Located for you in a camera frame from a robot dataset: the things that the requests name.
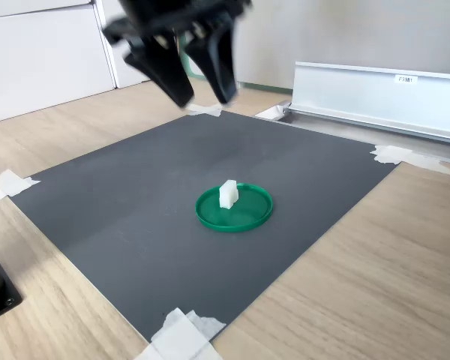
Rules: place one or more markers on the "small white plastic terminal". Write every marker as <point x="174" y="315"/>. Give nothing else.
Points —
<point x="228" y="195"/>

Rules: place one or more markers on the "round green lid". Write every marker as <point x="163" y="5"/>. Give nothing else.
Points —
<point x="247" y="219"/>

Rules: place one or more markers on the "white panel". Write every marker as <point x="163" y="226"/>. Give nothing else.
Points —
<point x="114" y="63"/>

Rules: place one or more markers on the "white cabinet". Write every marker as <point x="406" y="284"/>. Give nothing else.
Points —
<point x="41" y="60"/>

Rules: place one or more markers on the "grey partition panel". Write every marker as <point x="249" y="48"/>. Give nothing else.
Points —
<point x="341" y="30"/>

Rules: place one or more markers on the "dark grey mat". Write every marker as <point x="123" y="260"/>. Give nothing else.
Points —
<point x="135" y="210"/>

